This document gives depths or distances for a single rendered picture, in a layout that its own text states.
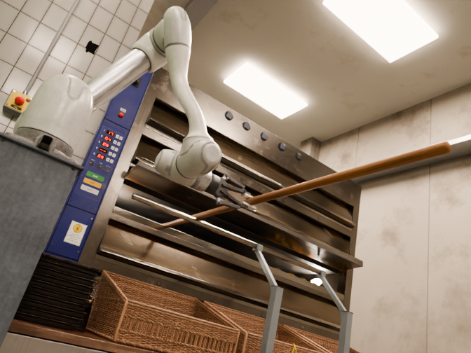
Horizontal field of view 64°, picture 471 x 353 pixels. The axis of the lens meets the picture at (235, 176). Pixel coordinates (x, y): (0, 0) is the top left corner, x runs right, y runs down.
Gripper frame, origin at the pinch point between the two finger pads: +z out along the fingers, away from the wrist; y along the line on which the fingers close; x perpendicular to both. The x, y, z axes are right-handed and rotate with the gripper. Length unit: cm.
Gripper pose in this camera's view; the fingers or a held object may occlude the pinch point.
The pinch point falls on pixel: (249, 202)
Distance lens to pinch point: 152.4
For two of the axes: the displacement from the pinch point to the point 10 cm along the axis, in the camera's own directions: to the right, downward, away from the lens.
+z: 8.0, 4.0, 4.5
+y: -2.2, 8.9, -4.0
